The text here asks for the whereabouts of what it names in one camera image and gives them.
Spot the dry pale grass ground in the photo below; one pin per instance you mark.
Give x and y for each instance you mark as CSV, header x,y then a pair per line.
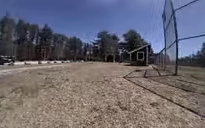
x,y
83,96

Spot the dark shed with white window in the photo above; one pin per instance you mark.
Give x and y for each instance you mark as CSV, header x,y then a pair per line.
x,y
139,55

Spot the row of pine trees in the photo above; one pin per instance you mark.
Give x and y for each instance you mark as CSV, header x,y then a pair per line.
x,y
46,43

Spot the pale road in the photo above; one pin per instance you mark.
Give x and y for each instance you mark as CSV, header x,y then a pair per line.
x,y
26,63

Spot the bare dirt patch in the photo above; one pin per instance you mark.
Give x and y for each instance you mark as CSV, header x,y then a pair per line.
x,y
176,91

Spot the dark vehicle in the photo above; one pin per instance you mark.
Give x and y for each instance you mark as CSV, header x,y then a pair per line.
x,y
3,59

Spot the distant row of trees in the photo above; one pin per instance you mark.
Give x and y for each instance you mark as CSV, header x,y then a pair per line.
x,y
203,56

